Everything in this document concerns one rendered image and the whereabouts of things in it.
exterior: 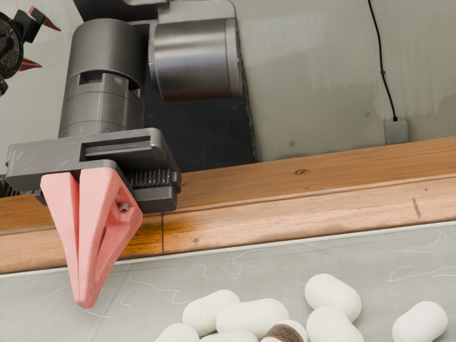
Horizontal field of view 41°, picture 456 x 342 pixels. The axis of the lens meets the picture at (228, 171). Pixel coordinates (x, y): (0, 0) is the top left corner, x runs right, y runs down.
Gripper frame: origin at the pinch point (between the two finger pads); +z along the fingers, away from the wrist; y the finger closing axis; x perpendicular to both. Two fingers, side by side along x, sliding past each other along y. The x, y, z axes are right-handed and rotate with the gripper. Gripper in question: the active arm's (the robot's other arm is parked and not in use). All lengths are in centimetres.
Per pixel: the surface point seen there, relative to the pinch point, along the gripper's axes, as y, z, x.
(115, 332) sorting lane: 1.9, 2.4, 0.5
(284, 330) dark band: 12.1, 4.2, -3.9
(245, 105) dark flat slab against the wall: -8, -126, 153
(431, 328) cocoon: 19.0, 4.4, -3.4
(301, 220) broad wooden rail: 13.0, -6.5, 6.4
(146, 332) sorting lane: 3.8, 2.6, 0.3
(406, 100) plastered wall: 50, -123, 158
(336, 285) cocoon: 14.8, 1.4, -1.8
